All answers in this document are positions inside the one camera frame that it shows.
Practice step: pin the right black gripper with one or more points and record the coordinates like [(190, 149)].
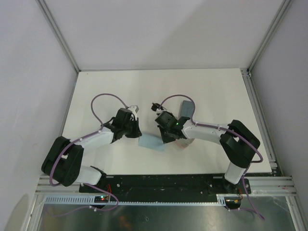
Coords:
[(165, 139)]

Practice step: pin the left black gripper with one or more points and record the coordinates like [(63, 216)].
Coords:
[(136, 132)]

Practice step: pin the pink glasses case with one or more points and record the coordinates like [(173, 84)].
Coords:
[(183, 143)]

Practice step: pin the small blue cloth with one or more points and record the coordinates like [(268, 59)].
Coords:
[(152, 142)]

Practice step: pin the blue-grey glasses case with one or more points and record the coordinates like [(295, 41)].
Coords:
[(186, 109)]

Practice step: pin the brown thin-frame glasses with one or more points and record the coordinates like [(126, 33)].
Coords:
[(155, 107)]

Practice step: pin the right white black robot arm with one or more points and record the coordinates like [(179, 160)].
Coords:
[(237, 141)]

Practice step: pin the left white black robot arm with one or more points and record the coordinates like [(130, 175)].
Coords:
[(63, 162)]

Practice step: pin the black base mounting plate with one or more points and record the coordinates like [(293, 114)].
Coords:
[(169, 186)]

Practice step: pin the small circuit board with leds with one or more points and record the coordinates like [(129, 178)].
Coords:
[(101, 198)]

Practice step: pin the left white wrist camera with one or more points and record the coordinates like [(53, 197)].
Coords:
[(134, 109)]

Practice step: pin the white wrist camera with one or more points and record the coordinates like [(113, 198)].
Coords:
[(134, 109), (159, 111)]

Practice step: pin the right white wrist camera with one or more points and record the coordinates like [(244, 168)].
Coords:
[(159, 111)]

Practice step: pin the white slotted cable duct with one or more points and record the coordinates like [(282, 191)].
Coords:
[(216, 200)]

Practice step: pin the left aluminium frame post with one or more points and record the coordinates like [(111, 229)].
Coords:
[(42, 4)]

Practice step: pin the aluminium frame post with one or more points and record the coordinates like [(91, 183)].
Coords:
[(277, 20), (42, 4)]

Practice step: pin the right aluminium frame post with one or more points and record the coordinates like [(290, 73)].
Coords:
[(277, 20)]

